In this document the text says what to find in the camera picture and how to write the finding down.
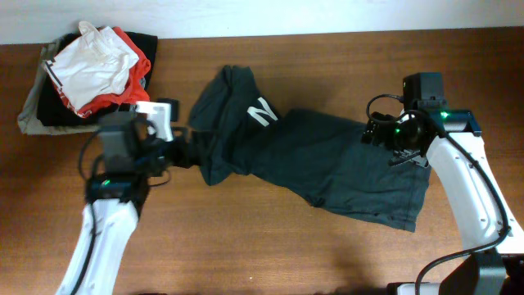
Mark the grey folded garment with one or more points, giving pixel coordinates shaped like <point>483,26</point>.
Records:
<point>34,119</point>

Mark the black folded garment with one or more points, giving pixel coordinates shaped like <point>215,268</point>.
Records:
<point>139,77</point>

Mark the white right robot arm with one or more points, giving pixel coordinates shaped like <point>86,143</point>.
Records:
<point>491,261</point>

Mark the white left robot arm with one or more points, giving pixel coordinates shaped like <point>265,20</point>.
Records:
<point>138,150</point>

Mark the dark green t-shirt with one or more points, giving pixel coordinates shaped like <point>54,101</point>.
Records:
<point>317,156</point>

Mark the red folded garment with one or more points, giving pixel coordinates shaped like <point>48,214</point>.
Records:
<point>97,71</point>

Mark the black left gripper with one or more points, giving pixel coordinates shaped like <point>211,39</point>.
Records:
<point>182,158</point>

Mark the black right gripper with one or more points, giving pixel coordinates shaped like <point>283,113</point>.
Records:
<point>381,136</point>

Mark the white folded garment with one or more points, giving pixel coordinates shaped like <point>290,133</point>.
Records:
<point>96,63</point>

